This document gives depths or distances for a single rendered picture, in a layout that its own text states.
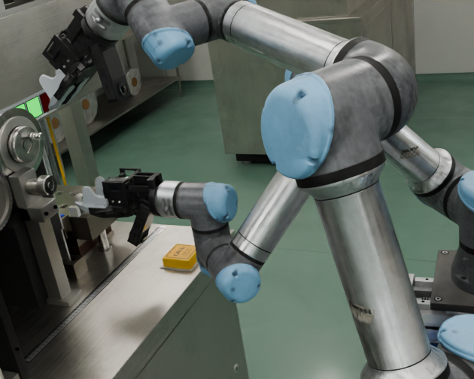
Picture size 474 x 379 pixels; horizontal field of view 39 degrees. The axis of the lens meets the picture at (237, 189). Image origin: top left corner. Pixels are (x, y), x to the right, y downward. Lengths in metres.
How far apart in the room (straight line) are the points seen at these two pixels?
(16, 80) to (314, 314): 1.58
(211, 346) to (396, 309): 0.86
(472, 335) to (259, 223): 0.42
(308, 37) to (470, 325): 0.48
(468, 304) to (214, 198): 0.57
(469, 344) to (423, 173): 0.57
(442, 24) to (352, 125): 4.87
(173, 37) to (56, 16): 1.01
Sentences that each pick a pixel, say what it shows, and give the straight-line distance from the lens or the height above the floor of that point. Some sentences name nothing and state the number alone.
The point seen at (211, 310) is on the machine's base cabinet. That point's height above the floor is 0.75.
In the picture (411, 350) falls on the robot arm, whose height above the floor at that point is 1.10.
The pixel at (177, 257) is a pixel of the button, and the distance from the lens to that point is 1.52.
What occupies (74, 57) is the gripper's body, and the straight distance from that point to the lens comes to 1.25.
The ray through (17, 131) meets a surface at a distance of 1.40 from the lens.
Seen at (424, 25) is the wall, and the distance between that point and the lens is 5.67.
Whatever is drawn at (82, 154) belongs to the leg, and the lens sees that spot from 2.40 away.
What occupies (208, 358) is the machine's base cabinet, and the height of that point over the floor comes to 0.65.
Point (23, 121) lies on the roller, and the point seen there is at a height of 1.29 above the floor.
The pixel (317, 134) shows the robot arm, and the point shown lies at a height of 1.39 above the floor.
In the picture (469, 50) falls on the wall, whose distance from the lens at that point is 5.68.
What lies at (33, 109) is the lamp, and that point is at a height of 1.18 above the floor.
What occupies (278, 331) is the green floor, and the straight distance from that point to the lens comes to 2.79.
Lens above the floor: 1.66
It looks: 24 degrees down
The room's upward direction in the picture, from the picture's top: 9 degrees counter-clockwise
